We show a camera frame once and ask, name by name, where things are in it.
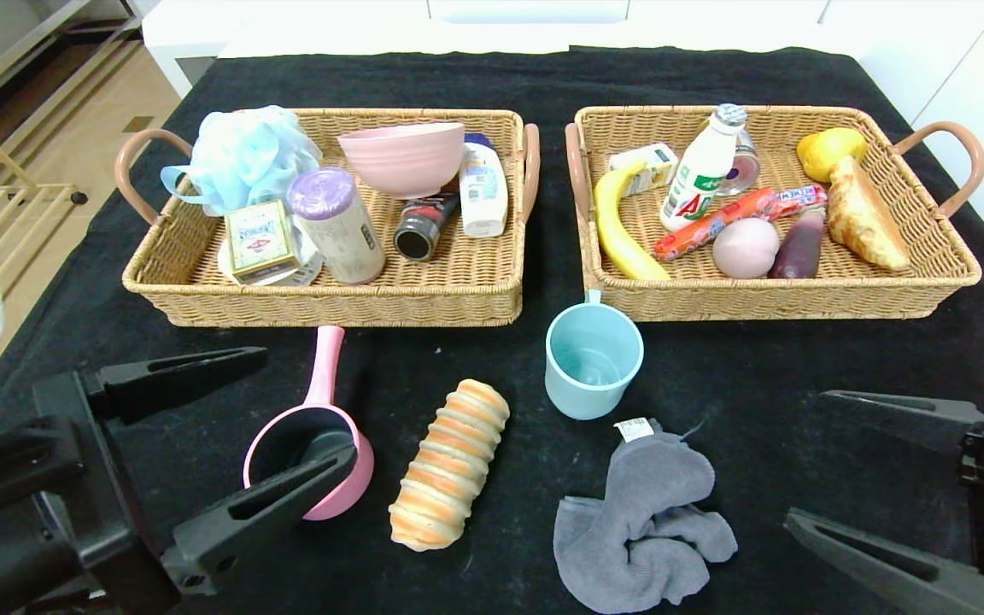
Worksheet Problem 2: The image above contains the orange sausage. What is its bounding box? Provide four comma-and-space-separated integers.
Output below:
653, 188, 779, 262

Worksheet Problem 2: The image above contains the black and red tube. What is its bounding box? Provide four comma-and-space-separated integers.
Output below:
393, 191, 462, 261

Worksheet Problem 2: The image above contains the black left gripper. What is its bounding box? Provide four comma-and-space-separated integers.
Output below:
0, 346, 358, 615

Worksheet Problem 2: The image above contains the small white yellow carton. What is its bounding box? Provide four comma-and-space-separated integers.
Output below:
609, 143, 679, 196

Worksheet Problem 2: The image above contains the pink egg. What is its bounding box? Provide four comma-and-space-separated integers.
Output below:
712, 218, 781, 279

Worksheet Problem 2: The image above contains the light blue bath loofah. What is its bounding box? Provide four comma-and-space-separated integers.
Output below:
160, 105, 325, 217

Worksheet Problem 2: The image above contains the white drink bottle green label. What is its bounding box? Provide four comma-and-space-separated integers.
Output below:
659, 103, 749, 232

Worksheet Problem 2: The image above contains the wicker basket with brown handles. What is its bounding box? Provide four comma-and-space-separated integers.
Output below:
565, 104, 984, 323
114, 108, 542, 328

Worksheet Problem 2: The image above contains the pink saucepan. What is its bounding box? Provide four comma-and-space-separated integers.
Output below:
243, 325, 376, 522

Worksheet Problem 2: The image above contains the light blue mug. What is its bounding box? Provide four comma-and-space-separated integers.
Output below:
544, 290, 645, 421

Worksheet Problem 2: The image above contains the yellow banana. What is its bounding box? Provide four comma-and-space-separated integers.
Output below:
593, 162, 672, 281

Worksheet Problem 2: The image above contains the golden croissant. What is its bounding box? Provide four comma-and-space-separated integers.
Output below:
826, 155, 911, 272

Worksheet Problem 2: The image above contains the pink ribbed bowl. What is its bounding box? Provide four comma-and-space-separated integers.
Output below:
337, 121, 467, 201

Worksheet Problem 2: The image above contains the green and white soap box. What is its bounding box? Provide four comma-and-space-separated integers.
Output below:
224, 199, 303, 285

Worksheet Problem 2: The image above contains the pink wrapped candy bar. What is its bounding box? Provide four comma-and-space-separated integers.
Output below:
757, 185, 829, 221

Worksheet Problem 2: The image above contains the white lotion tube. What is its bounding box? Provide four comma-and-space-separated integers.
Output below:
459, 133, 511, 238

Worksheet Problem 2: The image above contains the beige canister with purple lid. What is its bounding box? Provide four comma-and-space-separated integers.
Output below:
286, 167, 388, 285

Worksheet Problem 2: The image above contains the striped bread roll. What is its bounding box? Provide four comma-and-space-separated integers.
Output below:
389, 379, 512, 553

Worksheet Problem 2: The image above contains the gold drink can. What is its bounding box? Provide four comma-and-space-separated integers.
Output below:
718, 130, 762, 197

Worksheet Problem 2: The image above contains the purple eggplant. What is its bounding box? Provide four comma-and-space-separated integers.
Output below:
770, 209, 828, 279

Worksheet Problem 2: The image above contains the grey towel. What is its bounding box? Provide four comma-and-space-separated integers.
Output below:
553, 417, 739, 615

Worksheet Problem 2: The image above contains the yellow lemon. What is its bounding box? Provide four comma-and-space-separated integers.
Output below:
795, 126, 868, 184

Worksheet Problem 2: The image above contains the beige wheeled rack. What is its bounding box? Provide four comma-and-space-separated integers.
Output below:
0, 98, 90, 291

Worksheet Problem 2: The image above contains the white plastic packet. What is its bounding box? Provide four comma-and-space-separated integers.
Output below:
217, 237, 326, 287

